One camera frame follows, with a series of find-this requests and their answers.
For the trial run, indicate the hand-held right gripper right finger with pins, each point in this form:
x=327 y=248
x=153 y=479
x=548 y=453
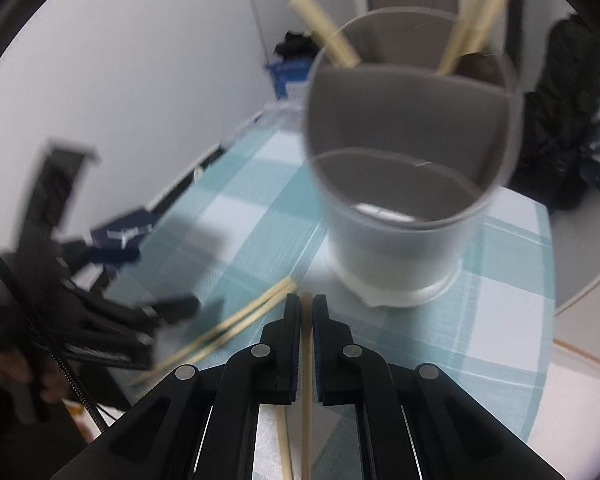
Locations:
x=321 y=360

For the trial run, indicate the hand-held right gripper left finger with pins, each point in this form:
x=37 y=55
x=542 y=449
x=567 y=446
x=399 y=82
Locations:
x=292 y=360

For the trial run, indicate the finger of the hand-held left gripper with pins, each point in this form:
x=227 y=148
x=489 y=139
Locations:
x=175 y=308

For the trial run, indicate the thin wooden chopstick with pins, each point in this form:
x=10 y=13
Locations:
x=472 y=30
x=325 y=30
x=307 y=435

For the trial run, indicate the translucent plastic chopstick holder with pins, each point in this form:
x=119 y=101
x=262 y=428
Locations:
x=395 y=240

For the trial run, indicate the person's left hand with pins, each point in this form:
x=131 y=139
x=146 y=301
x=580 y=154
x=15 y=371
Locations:
x=2 y=365

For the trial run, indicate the navy shoe box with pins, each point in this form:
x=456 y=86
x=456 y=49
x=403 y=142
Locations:
x=120 y=237

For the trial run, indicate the teal white checked tablecloth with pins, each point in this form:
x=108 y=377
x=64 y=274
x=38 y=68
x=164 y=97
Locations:
x=260 y=220

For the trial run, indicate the grey plastic bag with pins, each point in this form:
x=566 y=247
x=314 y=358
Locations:
x=280 y=110

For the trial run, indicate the blue cardboard box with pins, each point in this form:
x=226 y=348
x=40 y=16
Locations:
x=291 y=74

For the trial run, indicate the black jacket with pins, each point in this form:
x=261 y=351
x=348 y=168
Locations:
x=565 y=110

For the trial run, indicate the black framed sliding door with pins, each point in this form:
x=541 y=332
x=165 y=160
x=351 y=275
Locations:
x=516 y=15

